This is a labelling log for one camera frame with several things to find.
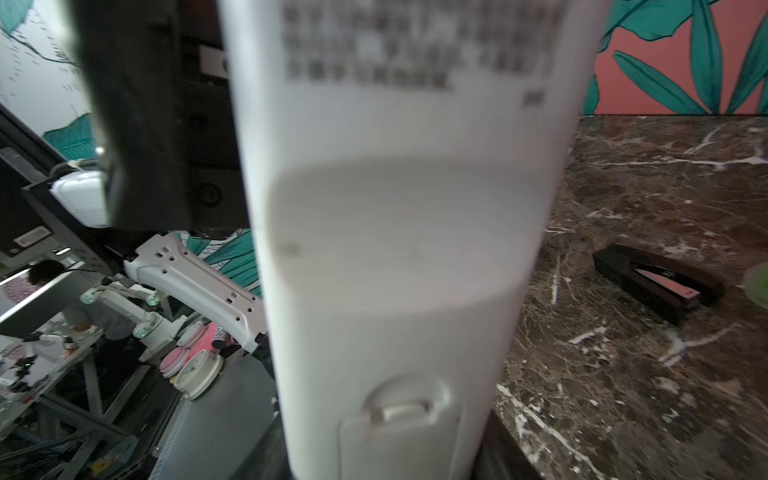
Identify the black stapler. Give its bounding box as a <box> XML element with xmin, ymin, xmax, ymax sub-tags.
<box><xmin>592</xmin><ymin>243</ymin><xmax>725</xmax><ymax>325</ymax></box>

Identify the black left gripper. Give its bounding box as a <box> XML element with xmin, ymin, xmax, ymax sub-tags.
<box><xmin>65</xmin><ymin>1</ymin><xmax>249</xmax><ymax>231</ymax></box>

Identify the green tape roll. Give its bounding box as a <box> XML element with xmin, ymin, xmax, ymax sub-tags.
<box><xmin>743</xmin><ymin>262</ymin><xmax>768</xmax><ymax>310</ymax></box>

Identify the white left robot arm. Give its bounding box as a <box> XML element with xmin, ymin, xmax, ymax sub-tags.
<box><xmin>25</xmin><ymin>1</ymin><xmax>266</xmax><ymax>351</ymax></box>

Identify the white remote control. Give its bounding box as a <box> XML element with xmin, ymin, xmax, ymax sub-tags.
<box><xmin>218</xmin><ymin>1</ymin><xmax>610</xmax><ymax>479</ymax></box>

